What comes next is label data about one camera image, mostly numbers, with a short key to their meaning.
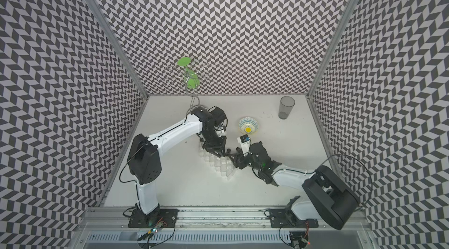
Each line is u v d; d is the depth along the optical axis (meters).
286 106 0.98
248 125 1.02
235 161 0.77
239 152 0.94
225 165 0.89
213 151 0.75
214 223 0.72
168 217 0.72
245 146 0.77
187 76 0.86
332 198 0.42
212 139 0.71
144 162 0.48
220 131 0.71
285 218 0.65
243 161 0.77
